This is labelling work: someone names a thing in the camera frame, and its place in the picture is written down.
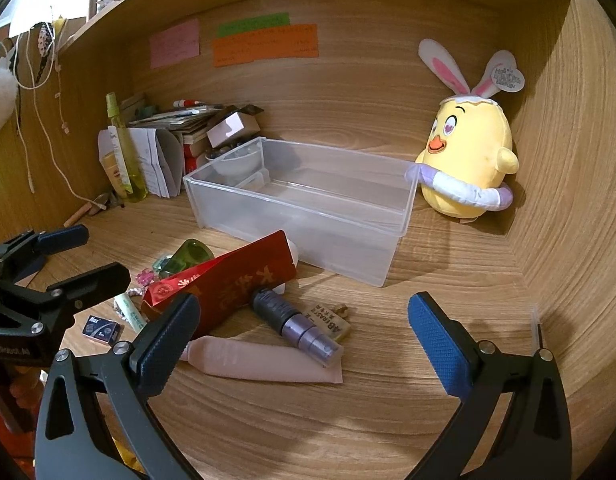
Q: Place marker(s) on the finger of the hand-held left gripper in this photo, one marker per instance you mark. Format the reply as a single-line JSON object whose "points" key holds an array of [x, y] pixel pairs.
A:
{"points": [[63, 239], [88, 285]]}

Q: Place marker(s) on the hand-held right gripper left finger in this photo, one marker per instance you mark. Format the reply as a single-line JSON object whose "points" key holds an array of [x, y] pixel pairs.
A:
{"points": [[163, 350]]}

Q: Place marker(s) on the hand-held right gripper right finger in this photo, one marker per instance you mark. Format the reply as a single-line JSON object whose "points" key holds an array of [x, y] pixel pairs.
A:
{"points": [[437, 345]]}

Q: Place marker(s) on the blue razor blade box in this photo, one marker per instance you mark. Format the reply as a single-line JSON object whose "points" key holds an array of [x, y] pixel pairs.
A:
{"points": [[103, 329]]}

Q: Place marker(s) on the white green tube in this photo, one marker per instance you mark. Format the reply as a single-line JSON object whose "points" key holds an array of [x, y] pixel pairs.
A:
{"points": [[130, 312]]}

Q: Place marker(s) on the pink hair clip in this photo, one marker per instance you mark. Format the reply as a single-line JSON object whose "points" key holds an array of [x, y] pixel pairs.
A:
{"points": [[145, 276]]}

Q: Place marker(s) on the green glass jar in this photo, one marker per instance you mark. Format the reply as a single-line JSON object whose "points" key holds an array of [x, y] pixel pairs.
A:
{"points": [[190, 255]]}

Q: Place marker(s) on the pink tube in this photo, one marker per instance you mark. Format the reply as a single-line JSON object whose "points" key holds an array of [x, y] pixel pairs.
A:
{"points": [[263, 360]]}

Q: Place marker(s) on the red packet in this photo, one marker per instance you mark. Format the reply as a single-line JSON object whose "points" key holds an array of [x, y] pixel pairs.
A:
{"points": [[238, 280]]}

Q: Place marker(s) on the beige eraser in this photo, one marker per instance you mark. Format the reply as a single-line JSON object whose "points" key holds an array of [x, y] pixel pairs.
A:
{"points": [[333, 320]]}

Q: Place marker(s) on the purple bottle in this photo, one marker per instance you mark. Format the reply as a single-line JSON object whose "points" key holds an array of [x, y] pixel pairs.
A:
{"points": [[298, 330]]}

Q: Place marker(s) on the clear plastic bin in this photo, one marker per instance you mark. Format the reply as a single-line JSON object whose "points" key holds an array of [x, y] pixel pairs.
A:
{"points": [[298, 210]]}

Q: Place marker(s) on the brown wooden stick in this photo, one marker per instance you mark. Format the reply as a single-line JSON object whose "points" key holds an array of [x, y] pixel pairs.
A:
{"points": [[77, 215]]}

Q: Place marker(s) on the yellow cream tube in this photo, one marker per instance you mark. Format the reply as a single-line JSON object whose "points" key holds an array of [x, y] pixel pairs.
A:
{"points": [[113, 172]]}

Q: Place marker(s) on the folded white papers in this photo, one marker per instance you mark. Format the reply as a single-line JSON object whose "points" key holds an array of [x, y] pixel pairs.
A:
{"points": [[155, 160]]}

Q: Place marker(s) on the white fluffy pom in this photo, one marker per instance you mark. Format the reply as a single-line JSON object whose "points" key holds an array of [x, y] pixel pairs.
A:
{"points": [[0, 100]]}

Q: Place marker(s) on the stack of books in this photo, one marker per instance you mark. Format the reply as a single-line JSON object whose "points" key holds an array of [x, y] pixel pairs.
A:
{"points": [[178, 120]]}

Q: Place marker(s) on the red white marker pen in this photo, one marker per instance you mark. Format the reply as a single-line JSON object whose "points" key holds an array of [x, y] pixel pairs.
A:
{"points": [[188, 104]]}

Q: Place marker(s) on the glass bowl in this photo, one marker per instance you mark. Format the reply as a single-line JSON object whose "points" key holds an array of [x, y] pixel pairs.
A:
{"points": [[233, 162]]}

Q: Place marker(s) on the yellow chick plush toy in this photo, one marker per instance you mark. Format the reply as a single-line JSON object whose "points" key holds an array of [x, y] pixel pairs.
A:
{"points": [[467, 160]]}

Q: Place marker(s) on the small cardboard box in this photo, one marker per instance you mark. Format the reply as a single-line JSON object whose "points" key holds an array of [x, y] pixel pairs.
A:
{"points": [[233, 127]]}

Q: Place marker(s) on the pink sticky note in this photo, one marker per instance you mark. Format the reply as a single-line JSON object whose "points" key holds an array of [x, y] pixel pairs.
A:
{"points": [[174, 42]]}

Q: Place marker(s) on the orange sticky note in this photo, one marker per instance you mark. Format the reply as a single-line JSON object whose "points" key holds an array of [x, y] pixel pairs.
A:
{"points": [[268, 47]]}

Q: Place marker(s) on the green sticky note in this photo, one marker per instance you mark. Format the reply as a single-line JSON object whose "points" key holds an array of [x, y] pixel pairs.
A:
{"points": [[253, 24]]}

